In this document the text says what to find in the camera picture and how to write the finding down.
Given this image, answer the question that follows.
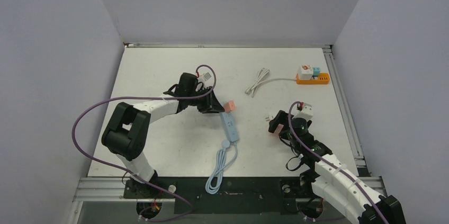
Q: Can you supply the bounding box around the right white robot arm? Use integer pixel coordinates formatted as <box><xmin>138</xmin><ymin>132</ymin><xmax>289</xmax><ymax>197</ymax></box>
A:
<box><xmin>267</xmin><ymin>106</ymin><xmax>406</xmax><ymax>223</ymax></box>

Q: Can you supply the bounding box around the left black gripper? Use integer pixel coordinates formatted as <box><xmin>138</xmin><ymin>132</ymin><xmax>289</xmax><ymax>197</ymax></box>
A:
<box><xmin>187</xmin><ymin>86</ymin><xmax>223</xmax><ymax>114</ymax></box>

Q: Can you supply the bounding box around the pink blue power strip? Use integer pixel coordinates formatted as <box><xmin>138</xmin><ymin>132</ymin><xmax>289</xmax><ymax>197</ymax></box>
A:
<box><xmin>220</xmin><ymin>112</ymin><xmax>239</xmax><ymax>143</ymax></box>

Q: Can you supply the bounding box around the pink cube socket adapter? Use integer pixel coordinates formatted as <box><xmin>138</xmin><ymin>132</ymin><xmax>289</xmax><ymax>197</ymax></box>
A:
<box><xmin>265</xmin><ymin>111</ymin><xmax>283</xmax><ymax>136</ymax></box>

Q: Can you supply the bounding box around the light blue power cord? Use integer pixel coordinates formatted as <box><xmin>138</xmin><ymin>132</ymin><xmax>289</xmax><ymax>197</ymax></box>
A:
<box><xmin>204</xmin><ymin>139</ymin><xmax>239</xmax><ymax>195</ymax></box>

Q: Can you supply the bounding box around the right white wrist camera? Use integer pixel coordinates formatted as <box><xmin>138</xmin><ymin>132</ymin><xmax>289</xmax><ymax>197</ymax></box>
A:
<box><xmin>294</xmin><ymin>102</ymin><xmax>313</xmax><ymax>121</ymax></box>

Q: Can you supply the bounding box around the purple cable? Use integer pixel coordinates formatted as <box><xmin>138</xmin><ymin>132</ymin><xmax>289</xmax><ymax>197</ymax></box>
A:
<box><xmin>288</xmin><ymin>101</ymin><xmax>390</xmax><ymax>224</ymax></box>
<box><xmin>71</xmin><ymin>64</ymin><xmax>217</xmax><ymax>223</ymax></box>

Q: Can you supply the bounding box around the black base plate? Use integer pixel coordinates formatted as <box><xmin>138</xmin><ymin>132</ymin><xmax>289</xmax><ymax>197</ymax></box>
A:
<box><xmin>123</xmin><ymin>177</ymin><xmax>324</xmax><ymax>217</ymax></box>

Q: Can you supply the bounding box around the orange power strip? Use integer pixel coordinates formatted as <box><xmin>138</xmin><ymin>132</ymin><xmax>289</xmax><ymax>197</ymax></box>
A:
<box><xmin>295</xmin><ymin>73</ymin><xmax>330</xmax><ymax>85</ymax></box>

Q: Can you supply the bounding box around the small pink plug adapter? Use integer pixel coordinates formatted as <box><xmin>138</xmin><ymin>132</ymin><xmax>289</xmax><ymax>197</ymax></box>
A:
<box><xmin>223</xmin><ymin>101</ymin><xmax>236</xmax><ymax>113</ymax></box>

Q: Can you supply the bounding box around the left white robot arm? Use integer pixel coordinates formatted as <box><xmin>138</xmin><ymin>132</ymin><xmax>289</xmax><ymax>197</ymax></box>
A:
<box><xmin>101</xmin><ymin>73</ymin><xmax>225</xmax><ymax>198</ymax></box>

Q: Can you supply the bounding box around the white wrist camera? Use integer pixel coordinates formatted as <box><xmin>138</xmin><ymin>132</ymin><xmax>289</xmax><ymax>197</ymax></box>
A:
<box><xmin>198</xmin><ymin>72</ymin><xmax>214</xmax><ymax>87</ymax></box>
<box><xmin>294</xmin><ymin>102</ymin><xmax>313</xmax><ymax>121</ymax></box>

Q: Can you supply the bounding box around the white power cord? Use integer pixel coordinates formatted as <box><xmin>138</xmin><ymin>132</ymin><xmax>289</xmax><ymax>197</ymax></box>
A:
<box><xmin>245</xmin><ymin>68</ymin><xmax>298</xmax><ymax>97</ymax></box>

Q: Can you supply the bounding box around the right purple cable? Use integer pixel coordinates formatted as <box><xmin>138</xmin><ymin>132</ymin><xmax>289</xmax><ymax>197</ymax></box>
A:
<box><xmin>288</xmin><ymin>101</ymin><xmax>390</xmax><ymax>224</ymax></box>

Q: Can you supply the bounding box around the white cube adapter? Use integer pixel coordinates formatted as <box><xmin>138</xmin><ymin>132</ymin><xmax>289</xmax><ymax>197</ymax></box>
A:
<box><xmin>297</xmin><ymin>65</ymin><xmax>313</xmax><ymax>80</ymax></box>

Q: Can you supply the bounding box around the teal plug adapter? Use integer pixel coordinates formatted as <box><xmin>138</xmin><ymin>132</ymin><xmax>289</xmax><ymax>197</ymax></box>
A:
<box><xmin>312</xmin><ymin>67</ymin><xmax>321</xmax><ymax>77</ymax></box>

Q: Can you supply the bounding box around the aluminium frame rail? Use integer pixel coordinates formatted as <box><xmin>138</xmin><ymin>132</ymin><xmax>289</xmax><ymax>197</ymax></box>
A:
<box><xmin>322</xmin><ymin>45</ymin><xmax>372</xmax><ymax>177</ymax></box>

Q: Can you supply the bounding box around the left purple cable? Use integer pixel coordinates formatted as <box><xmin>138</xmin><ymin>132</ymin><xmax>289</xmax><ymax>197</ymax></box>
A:
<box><xmin>71</xmin><ymin>64</ymin><xmax>217</xmax><ymax>223</ymax></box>

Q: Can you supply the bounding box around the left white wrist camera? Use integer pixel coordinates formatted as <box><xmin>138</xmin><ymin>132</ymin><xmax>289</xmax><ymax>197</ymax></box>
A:
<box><xmin>198</xmin><ymin>72</ymin><xmax>214</xmax><ymax>87</ymax></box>

